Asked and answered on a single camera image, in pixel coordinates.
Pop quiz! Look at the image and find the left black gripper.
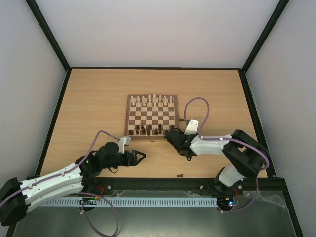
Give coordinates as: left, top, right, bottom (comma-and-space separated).
102, 150, 147, 169

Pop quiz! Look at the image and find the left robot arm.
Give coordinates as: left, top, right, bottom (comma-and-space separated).
0, 142, 146, 226

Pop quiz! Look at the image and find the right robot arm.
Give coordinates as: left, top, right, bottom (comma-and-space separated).
164, 128, 270, 194

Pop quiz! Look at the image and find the wooden chess board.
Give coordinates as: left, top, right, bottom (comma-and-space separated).
124, 94, 180, 141

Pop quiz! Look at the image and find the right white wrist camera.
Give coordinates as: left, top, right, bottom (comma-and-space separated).
184, 119, 199, 135

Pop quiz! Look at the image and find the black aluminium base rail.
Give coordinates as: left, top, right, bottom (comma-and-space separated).
83, 178, 288, 197

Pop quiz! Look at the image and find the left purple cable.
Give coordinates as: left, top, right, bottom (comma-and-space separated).
0, 130, 124, 236

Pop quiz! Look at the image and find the grey slotted cable duct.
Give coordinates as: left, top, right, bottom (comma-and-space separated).
42, 197, 218, 208

